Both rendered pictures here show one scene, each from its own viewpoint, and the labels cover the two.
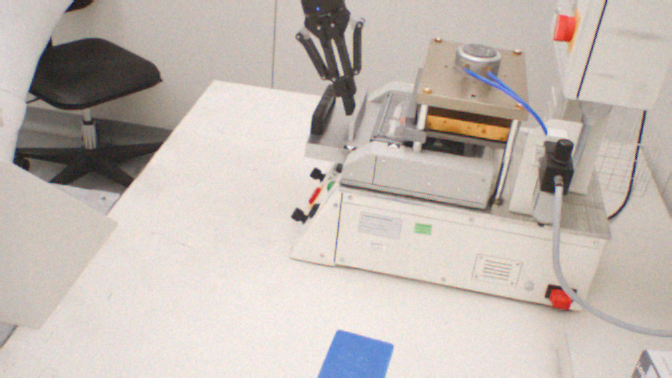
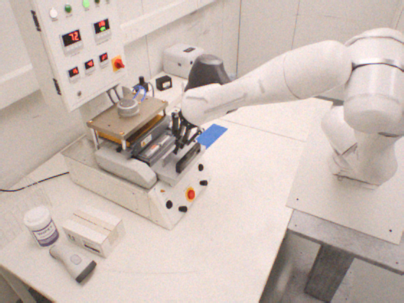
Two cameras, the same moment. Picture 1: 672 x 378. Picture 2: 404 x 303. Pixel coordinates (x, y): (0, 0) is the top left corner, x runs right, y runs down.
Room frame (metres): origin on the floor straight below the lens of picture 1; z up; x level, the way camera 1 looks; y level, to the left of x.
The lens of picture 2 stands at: (2.02, 0.43, 1.71)
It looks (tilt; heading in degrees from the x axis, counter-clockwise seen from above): 38 degrees down; 203
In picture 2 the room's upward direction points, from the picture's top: 1 degrees counter-clockwise
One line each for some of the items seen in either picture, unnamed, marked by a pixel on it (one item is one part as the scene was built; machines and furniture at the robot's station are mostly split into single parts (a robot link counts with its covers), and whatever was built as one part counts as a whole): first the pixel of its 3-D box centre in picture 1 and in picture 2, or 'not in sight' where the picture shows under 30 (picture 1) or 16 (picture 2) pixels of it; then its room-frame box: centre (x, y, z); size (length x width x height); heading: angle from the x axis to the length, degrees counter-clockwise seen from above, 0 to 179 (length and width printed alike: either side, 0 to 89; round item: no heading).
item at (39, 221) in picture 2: not in sight; (42, 226); (1.61, -0.37, 0.83); 0.09 x 0.09 x 0.15
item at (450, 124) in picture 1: (469, 95); (132, 120); (1.19, -0.21, 1.07); 0.22 x 0.17 x 0.10; 173
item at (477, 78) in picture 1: (490, 91); (127, 112); (1.17, -0.24, 1.08); 0.31 x 0.24 x 0.13; 173
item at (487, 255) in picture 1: (443, 205); (142, 164); (1.18, -0.20, 0.84); 0.53 x 0.37 x 0.17; 83
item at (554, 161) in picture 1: (547, 175); (141, 94); (0.96, -0.31, 1.05); 0.15 x 0.05 x 0.15; 173
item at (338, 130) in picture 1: (394, 129); (159, 149); (1.21, -0.09, 0.97); 0.30 x 0.22 x 0.08; 83
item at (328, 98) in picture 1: (324, 108); (188, 156); (1.23, 0.05, 0.99); 0.15 x 0.02 x 0.04; 173
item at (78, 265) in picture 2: not in sight; (68, 259); (1.66, -0.22, 0.79); 0.20 x 0.08 x 0.08; 85
